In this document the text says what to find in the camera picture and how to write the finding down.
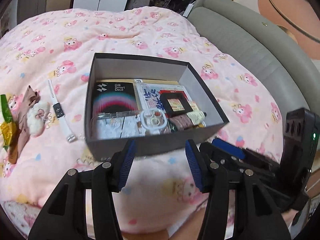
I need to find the white smartwatch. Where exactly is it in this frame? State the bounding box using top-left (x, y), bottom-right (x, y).
top-left (47, 79), bottom-right (77, 143)

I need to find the white fluffy plush toy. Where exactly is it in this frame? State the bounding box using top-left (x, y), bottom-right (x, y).
top-left (27, 100), bottom-right (50, 137)

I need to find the wooden comb with tassel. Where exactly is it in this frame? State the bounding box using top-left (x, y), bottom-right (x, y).
top-left (8, 131), bottom-right (19, 164)

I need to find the green yellow corn package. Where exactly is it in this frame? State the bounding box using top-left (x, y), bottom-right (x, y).
top-left (1, 94), bottom-right (17, 151)

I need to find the person's right hand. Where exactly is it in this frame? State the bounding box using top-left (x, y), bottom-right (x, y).
top-left (281, 209), bottom-right (298, 227)

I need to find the cream sachet packet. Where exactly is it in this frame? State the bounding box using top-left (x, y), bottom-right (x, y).
top-left (186, 110), bottom-right (207, 126)

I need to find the grey padded headboard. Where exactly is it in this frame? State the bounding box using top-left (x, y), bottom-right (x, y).
top-left (187, 0), bottom-right (319, 116)

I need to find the black Smart Devil booklet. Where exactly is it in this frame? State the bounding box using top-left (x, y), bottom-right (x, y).
top-left (92, 82), bottom-right (138, 116)

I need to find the black framed small box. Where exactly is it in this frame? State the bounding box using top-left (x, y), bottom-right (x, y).
top-left (159, 92), bottom-right (193, 118)

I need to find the dark grey cardboard box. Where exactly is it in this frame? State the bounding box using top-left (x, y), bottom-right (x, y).
top-left (85, 53), bottom-right (228, 161)

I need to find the pink cartoon print blanket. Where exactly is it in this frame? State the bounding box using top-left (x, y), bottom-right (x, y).
top-left (1, 7), bottom-right (283, 237)

